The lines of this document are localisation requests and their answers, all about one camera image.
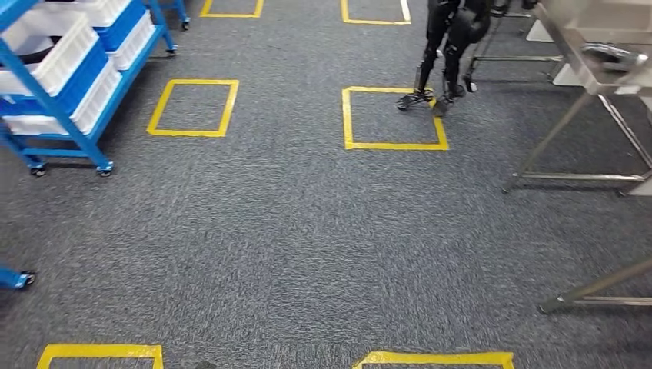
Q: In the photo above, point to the white ribbed storage crate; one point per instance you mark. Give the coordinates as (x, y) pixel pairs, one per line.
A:
(71, 56)
(135, 43)
(97, 102)
(102, 10)

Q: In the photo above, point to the stainless steel table frame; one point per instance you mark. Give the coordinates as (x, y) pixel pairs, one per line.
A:
(509, 58)

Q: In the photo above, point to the blue wheeled bin rack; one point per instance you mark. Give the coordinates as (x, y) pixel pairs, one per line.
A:
(76, 133)

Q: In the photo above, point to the blue rack foot with caster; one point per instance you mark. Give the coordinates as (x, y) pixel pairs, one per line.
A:
(10, 279)

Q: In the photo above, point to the white cabinet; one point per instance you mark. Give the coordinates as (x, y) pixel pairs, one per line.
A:
(540, 33)

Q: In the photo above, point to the yellow floor tape square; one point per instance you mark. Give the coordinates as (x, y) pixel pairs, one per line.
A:
(433, 357)
(102, 351)

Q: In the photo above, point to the blue storage crate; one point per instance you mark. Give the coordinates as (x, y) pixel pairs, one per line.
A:
(81, 81)
(122, 28)

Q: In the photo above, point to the shiny metal part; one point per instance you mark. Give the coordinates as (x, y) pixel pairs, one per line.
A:
(611, 53)

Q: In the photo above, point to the black humanoid robot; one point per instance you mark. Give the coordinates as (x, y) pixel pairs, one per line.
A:
(453, 30)

